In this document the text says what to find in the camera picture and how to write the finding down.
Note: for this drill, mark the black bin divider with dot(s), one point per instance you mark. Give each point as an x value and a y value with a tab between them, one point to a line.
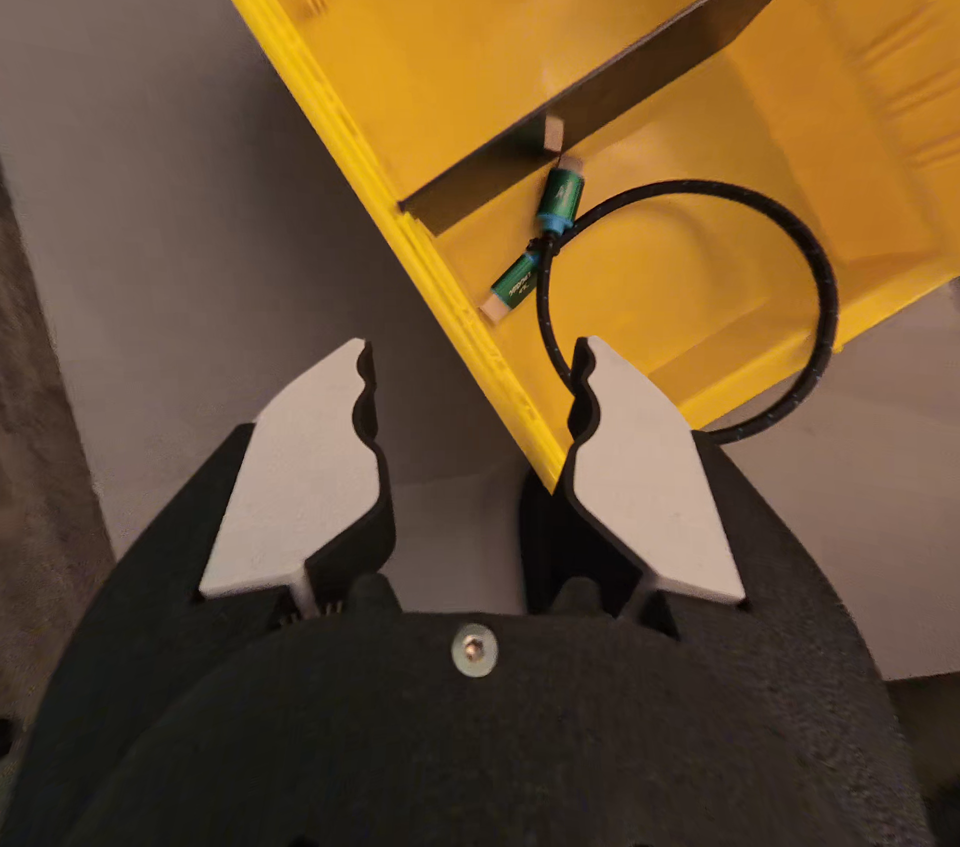
637	74

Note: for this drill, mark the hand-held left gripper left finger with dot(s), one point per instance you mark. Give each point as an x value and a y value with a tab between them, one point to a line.
300	479

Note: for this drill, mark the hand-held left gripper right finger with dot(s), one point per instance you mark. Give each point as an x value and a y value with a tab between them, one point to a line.
652	487

